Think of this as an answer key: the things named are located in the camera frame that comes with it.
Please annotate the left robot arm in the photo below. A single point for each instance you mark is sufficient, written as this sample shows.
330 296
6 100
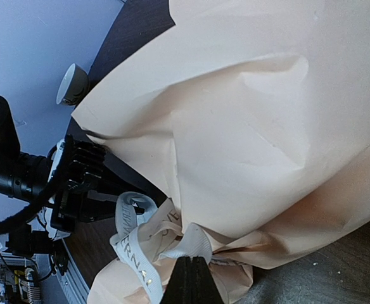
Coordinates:
55 188

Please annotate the front aluminium rail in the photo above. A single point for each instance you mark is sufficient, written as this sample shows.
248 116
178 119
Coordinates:
69 277

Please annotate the small white bowl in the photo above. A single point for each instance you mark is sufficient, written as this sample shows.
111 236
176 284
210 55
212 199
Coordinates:
74 86

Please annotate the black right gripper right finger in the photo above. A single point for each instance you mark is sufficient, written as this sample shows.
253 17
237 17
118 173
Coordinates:
203 288

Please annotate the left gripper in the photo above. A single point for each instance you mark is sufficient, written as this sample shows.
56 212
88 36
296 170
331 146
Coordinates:
86 172

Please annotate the white ribbon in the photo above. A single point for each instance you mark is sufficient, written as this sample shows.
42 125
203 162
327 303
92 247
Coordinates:
147 233

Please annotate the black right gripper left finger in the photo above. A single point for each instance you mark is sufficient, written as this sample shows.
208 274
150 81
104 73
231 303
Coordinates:
178 290

